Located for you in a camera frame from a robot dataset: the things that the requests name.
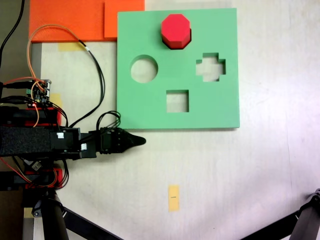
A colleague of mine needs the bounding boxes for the red octagonal pillar block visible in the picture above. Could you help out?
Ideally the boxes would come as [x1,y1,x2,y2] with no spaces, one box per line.
[160,13,192,50]

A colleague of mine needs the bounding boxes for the green shape sorter board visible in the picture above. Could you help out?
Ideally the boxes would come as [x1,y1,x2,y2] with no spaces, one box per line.
[115,7,241,131]

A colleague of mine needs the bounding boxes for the red and black clamp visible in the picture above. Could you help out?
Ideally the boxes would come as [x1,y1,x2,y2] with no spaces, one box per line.
[0,167,63,192]
[0,106,63,127]

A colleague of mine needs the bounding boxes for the yellow tape marker with print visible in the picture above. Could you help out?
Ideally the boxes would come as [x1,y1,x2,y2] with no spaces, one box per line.
[167,184,180,212]

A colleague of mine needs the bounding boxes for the small yellow tape piece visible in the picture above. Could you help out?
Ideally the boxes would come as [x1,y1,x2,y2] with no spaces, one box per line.
[49,93,63,109]

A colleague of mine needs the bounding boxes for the circuit board with connectors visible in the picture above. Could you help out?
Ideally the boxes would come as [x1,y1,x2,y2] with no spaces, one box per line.
[24,78,53,107]

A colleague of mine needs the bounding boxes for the wide yellow tape strip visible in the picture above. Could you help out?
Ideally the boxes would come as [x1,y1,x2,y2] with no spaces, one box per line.
[58,42,85,53]

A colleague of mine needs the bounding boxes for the small orange raised plate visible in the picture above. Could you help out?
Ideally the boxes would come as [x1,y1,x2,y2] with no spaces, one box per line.
[103,0,145,40]

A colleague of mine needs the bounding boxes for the black tripod with grey joint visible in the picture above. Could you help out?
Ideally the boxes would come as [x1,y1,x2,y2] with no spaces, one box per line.
[238,187,320,240]

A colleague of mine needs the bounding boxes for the short black wire loop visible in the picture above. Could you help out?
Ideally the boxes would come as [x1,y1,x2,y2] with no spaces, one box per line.
[96,111,122,131]

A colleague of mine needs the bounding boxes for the thin black wire pair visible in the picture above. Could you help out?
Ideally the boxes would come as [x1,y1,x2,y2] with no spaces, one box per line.
[67,39,106,128]

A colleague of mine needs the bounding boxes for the black plug cable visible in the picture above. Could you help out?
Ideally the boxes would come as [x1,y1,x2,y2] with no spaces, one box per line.
[0,95,28,105]

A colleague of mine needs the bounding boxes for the thin orange wire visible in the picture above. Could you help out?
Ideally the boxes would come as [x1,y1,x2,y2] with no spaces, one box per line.
[26,24,83,86]

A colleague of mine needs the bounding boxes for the thick black cable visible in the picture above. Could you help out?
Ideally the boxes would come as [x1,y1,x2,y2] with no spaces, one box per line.
[0,0,26,70]

